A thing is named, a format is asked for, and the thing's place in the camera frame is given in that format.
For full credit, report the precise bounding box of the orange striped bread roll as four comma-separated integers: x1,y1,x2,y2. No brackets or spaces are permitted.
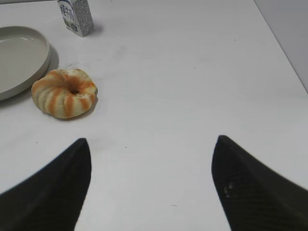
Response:
31,69,98,119

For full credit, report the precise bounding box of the beige round plate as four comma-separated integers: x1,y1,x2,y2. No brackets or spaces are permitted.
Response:
0,26,51,101

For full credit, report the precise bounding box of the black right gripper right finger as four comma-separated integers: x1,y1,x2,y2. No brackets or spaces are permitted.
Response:
211,135,308,231

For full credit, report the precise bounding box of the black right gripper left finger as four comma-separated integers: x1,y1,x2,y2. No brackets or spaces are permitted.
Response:
0,138,91,231

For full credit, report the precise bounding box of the white blue milk carton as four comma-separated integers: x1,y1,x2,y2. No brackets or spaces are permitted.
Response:
57,0,94,38

